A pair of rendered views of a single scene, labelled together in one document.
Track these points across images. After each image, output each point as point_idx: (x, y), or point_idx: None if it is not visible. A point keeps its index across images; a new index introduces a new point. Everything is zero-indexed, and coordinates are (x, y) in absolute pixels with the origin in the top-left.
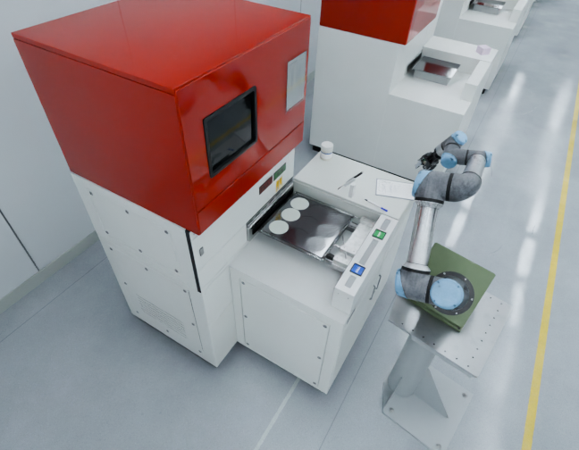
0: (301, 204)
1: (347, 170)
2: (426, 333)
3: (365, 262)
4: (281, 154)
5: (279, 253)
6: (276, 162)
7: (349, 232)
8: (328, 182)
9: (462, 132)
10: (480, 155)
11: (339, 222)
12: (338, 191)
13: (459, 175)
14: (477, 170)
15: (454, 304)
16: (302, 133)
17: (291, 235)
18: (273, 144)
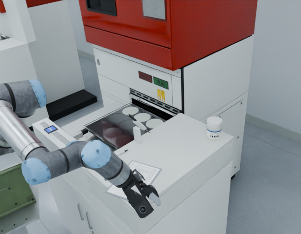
0: (153, 124)
1: (186, 148)
2: None
3: (55, 135)
4: (144, 55)
5: None
6: (138, 57)
7: None
8: (166, 131)
9: (95, 148)
10: (31, 145)
11: (118, 142)
12: (149, 135)
13: None
14: (1, 116)
15: None
16: (170, 61)
17: (118, 115)
18: (134, 35)
